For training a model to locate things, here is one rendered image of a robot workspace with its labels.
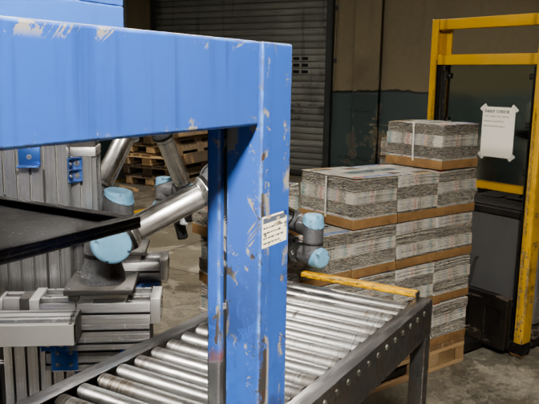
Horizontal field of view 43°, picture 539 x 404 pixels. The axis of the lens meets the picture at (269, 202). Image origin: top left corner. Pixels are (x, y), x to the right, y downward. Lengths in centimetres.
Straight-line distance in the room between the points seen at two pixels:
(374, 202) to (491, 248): 122
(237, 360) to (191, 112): 35
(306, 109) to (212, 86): 973
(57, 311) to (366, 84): 806
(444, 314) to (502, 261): 61
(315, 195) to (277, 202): 239
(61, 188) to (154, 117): 184
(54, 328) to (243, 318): 145
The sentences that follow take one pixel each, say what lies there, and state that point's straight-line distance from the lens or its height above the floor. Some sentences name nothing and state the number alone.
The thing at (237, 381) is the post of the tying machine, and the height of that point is 112.
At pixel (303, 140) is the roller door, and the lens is 1051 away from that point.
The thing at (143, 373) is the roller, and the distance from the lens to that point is 173.
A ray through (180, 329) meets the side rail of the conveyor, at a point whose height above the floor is 80.
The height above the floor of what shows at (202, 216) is 92.
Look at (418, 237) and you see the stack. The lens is 344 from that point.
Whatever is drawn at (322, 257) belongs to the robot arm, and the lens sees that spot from 245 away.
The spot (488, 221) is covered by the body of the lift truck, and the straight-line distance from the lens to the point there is 419.
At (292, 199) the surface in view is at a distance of 284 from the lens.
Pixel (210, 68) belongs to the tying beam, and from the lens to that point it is 74.
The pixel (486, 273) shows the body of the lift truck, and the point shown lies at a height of 38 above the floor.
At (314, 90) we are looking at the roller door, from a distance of 1039.
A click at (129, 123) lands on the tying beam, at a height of 146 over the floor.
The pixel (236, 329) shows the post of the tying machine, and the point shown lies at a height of 119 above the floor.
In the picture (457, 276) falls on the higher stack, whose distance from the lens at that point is 373.
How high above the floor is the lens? 151
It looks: 10 degrees down
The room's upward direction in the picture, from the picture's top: 1 degrees clockwise
